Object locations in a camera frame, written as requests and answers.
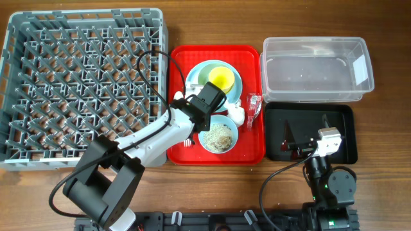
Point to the light blue plate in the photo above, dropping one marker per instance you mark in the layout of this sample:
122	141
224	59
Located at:
234	94

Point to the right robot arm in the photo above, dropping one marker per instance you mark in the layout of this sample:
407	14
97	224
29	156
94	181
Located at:
332	188

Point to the red plastic serving tray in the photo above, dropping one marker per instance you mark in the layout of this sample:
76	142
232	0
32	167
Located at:
250	147

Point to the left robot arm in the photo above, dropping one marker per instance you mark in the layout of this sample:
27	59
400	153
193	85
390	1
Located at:
107	175

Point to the black plastic waste tray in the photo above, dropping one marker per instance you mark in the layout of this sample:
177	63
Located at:
305	120

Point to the yellow plastic cup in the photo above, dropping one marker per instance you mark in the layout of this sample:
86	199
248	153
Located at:
223	78

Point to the leftover rice and scraps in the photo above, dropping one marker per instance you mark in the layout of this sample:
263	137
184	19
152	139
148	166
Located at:
219	138

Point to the white napkin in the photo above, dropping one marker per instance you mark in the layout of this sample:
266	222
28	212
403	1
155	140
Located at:
235	112

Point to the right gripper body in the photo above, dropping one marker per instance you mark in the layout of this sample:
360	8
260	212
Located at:
304	149

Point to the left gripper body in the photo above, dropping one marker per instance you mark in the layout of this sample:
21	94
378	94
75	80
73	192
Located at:
207	127

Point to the red ketchup sachet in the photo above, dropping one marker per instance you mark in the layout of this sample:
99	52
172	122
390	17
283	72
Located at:
254	103

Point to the light green bowl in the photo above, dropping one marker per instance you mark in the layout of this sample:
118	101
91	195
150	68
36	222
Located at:
203	76

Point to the grey plastic dishwasher rack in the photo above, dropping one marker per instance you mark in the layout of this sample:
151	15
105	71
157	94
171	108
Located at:
70	76

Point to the white plastic fork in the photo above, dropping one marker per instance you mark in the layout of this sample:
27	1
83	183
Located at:
187	143

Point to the light blue small bowl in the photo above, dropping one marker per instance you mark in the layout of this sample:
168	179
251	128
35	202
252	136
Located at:
215	119

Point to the clear plastic storage bin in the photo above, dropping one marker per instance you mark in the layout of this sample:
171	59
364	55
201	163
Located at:
315	69

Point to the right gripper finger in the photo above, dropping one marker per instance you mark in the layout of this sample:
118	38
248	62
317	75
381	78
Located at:
288	143
326	122

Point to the white plastic spoon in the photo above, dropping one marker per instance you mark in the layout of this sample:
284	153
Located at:
178	95

